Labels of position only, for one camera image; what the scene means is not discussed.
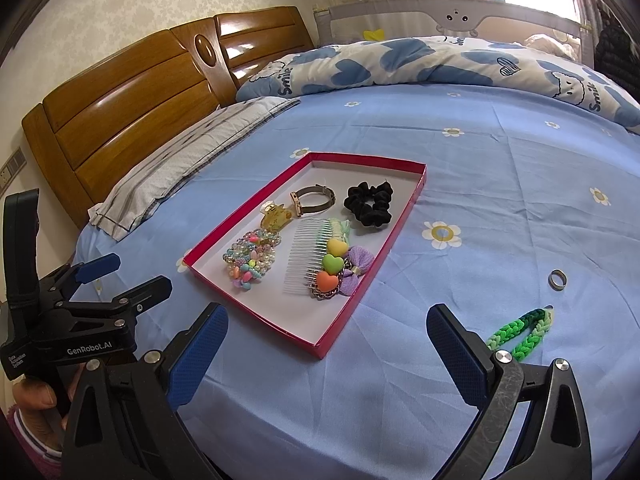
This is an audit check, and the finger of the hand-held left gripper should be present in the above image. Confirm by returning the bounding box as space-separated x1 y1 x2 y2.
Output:
40 254 122 306
52 275 174 322

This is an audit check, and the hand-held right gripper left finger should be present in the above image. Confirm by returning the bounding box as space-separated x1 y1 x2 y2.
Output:
60 302 230 480

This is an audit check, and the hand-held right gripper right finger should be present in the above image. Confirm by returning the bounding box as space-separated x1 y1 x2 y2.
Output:
426 302 593 480

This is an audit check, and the green braided bracelet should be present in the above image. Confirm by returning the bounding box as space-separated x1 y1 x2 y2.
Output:
486 306 556 361

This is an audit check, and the small multicolour bead bracelet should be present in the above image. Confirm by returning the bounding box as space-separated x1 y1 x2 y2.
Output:
222 241 258 270

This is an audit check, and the red shallow cardboard tray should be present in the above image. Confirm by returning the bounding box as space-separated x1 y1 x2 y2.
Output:
182 151 428 360

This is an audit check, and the silver chain bracelet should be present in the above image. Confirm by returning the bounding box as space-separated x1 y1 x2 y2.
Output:
310 284 347 302

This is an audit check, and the clear hair comb with hearts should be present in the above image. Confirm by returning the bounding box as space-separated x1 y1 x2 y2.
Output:
284 217 351 297

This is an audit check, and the black scrunchie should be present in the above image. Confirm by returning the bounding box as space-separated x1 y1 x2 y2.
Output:
343 180 395 229

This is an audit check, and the person's left forearm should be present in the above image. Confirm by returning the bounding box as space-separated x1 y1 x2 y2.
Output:
0 405 66 480

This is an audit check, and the person's left hand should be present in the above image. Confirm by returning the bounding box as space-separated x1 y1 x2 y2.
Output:
10 360 87 456

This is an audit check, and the purple bow hair clip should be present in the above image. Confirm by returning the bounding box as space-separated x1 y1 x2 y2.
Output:
340 246 376 296

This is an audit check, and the grey striped pillow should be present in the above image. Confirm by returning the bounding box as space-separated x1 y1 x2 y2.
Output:
89 96 301 241

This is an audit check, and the yellow claw hair clip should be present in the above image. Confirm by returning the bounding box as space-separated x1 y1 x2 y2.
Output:
259 201 293 233

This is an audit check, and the blue flowered bed sheet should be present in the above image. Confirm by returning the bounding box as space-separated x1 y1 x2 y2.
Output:
75 77 640 480

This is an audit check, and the wooden headboard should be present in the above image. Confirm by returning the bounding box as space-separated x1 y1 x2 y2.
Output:
21 6 316 231

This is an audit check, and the mint green hair clip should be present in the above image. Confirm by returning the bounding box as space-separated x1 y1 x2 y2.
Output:
320 217 356 241

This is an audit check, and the white duvet with blue hearts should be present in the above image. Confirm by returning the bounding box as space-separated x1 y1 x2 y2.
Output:
235 35 640 133

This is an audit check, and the cream cloth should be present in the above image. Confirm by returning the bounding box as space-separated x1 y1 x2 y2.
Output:
525 32 581 58

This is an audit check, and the black clothing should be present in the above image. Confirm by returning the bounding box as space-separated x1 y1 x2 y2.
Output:
595 0 640 86

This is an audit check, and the pearl bead bracelet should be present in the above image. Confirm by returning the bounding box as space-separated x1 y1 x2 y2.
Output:
246 227 282 262

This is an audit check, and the wall switch panel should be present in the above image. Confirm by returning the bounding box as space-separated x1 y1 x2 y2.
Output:
0 147 26 183

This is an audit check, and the grey bed guard rail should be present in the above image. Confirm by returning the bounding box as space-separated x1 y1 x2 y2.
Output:
312 0 596 68

